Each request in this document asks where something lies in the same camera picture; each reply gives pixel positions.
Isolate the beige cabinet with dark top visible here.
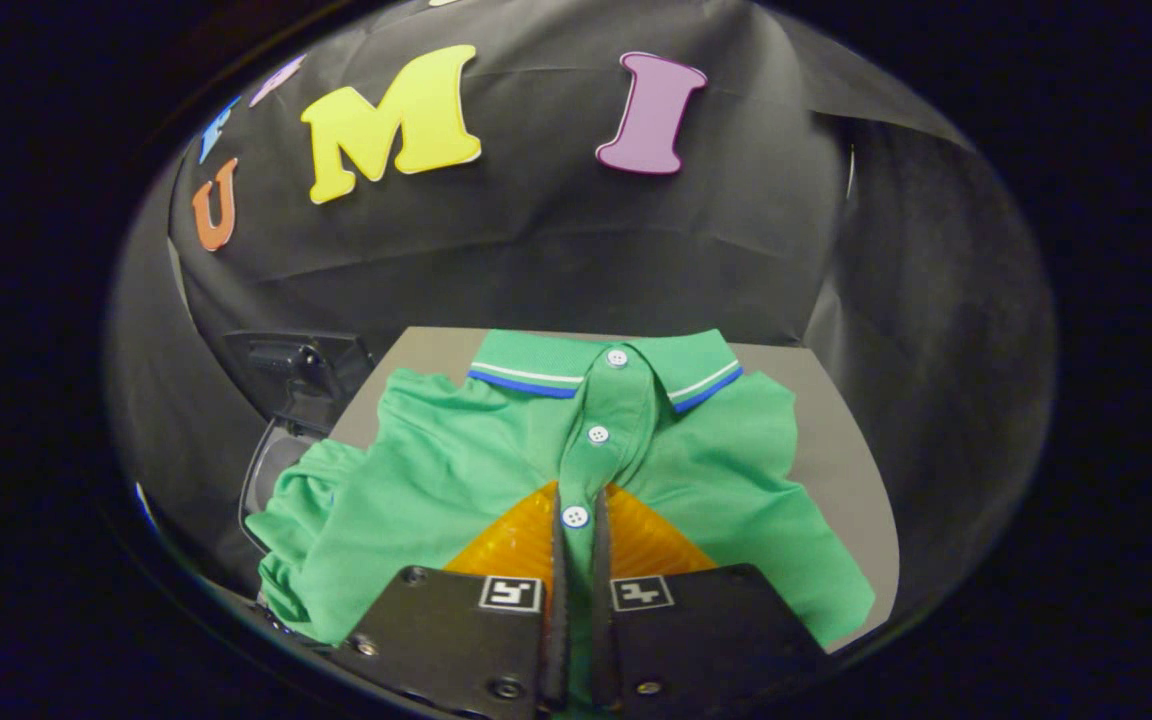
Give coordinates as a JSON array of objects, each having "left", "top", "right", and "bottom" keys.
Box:
[{"left": 328, "top": 326, "right": 902, "bottom": 656}]

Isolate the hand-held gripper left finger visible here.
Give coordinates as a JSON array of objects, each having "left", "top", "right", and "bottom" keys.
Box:
[{"left": 329, "top": 480, "right": 571, "bottom": 717}]

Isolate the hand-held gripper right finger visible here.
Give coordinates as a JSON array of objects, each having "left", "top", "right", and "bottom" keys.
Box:
[{"left": 590, "top": 482, "right": 829, "bottom": 713}]

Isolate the black backdrop cloth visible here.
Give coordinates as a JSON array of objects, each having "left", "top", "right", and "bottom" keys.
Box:
[{"left": 106, "top": 0, "right": 1057, "bottom": 601}]

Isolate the dark washing machine lid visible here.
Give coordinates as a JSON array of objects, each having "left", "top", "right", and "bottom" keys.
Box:
[{"left": 224, "top": 332, "right": 375, "bottom": 433}]

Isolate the grey washing machine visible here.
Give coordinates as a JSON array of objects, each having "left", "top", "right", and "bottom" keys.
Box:
[{"left": 239, "top": 420, "right": 337, "bottom": 556}]

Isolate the green polo shirt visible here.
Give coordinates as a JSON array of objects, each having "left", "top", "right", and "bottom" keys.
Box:
[{"left": 246, "top": 328, "right": 877, "bottom": 716}]

